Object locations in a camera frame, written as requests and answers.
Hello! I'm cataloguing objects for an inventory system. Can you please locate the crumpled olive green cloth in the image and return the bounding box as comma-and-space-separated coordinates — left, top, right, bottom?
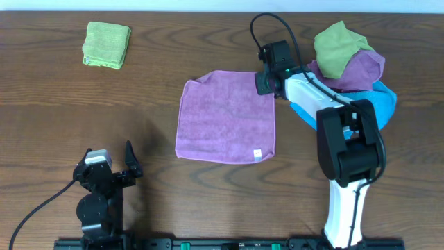
314, 21, 374, 79

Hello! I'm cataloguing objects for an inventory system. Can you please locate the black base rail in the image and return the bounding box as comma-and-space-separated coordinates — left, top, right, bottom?
53, 237, 406, 250

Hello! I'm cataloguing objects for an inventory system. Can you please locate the folded green cloth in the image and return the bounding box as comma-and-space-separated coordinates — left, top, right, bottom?
82, 22, 131, 69

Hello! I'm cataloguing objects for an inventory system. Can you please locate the crumpled blue cloth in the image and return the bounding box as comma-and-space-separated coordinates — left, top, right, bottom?
290, 81, 397, 139

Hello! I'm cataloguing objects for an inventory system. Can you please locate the crumpled purple cloth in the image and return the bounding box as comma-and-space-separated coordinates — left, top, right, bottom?
308, 50, 386, 92

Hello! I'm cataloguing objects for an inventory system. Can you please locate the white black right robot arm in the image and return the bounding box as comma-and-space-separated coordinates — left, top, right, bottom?
255, 67, 386, 249

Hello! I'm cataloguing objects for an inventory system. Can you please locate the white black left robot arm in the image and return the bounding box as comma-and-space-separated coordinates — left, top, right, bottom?
73, 141, 143, 249

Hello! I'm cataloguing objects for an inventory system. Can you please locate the purple microfiber cloth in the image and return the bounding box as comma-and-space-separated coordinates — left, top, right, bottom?
175, 70, 276, 165

